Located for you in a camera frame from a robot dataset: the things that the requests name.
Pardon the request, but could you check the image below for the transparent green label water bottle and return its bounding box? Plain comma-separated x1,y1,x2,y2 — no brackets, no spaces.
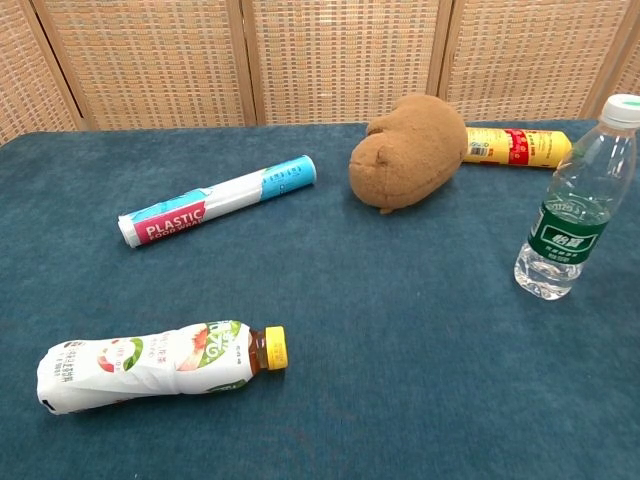
513,93,640,302

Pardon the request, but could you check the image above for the tea bottle with yellow cap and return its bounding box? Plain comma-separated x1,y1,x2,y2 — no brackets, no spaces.
35,319,290,416

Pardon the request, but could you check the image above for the yellow red sauce bottle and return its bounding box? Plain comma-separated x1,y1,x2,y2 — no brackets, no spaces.
463,126,574,170

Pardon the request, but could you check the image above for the plastic food wrap roll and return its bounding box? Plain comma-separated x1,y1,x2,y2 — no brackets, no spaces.
117,154,318,250

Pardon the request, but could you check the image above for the brown plush toy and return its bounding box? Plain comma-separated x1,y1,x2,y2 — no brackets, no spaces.
348,93,469,216

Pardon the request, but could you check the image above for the woven bamboo folding screen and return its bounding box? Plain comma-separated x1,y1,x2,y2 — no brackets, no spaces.
0,0,640,147

